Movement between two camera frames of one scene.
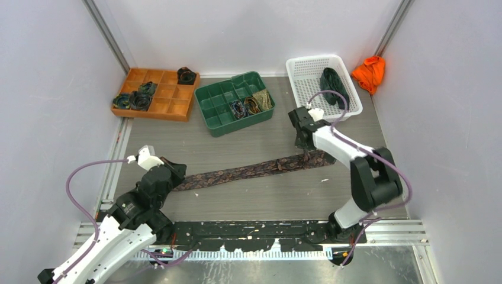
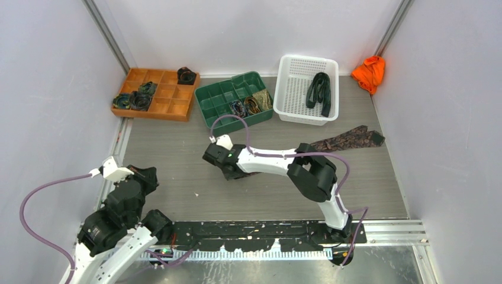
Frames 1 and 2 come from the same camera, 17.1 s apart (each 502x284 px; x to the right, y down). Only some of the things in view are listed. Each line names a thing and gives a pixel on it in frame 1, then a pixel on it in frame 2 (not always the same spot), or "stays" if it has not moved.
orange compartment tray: [173, 102] stays
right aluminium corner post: [394, 30] stays
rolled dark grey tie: [139, 102] stays
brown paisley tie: [219, 177] -> [359, 135]
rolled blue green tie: [122, 101] stays
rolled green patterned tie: [148, 89] stays
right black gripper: [300, 145] -> [229, 177]
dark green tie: [334, 89] -> [320, 90]
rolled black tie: [185, 76] stays
